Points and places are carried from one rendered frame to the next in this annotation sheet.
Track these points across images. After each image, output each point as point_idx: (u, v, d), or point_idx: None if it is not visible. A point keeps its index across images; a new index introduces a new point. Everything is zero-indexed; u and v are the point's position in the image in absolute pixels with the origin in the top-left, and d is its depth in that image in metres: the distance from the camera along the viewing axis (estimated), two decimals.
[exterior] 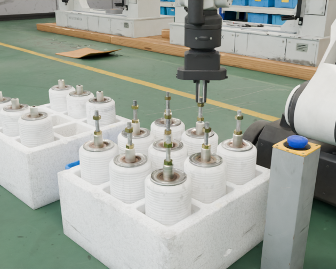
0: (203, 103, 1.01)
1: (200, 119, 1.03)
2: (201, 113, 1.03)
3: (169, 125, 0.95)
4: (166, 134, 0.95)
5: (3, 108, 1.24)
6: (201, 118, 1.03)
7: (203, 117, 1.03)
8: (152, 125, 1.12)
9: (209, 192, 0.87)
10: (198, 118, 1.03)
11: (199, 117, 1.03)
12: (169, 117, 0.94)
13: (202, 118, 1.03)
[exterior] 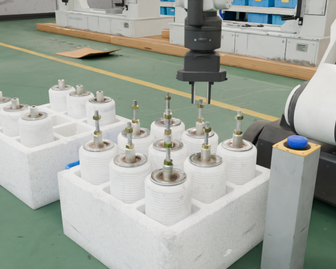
0: (202, 105, 1.01)
1: (199, 120, 1.03)
2: (201, 115, 1.03)
3: (169, 125, 0.95)
4: (166, 134, 0.95)
5: (3, 108, 1.24)
6: (200, 119, 1.03)
7: (203, 118, 1.03)
8: (152, 125, 1.12)
9: (209, 192, 0.87)
10: (197, 119, 1.03)
11: (198, 118, 1.03)
12: (169, 117, 0.94)
13: (201, 119, 1.03)
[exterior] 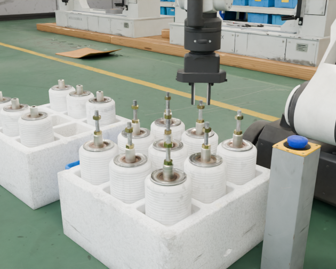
0: (201, 106, 1.01)
1: (197, 121, 1.03)
2: (200, 116, 1.03)
3: (169, 125, 0.95)
4: (166, 134, 0.95)
5: (3, 108, 1.24)
6: (198, 120, 1.03)
7: (202, 120, 1.03)
8: (152, 125, 1.12)
9: (209, 192, 0.87)
10: (197, 119, 1.04)
11: (198, 119, 1.03)
12: (169, 117, 0.94)
13: (200, 120, 1.03)
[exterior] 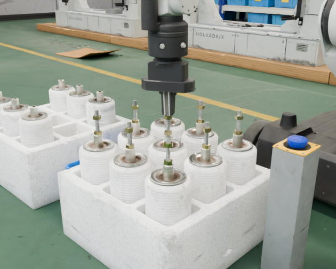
0: (197, 104, 1.03)
1: (199, 119, 1.05)
2: (198, 115, 1.03)
3: (167, 126, 0.95)
4: (164, 133, 0.96)
5: (3, 108, 1.24)
6: (198, 118, 1.04)
7: (197, 119, 1.03)
8: (152, 125, 1.12)
9: (209, 192, 0.87)
10: (201, 118, 1.04)
11: None
12: (165, 118, 0.94)
13: (197, 119, 1.04)
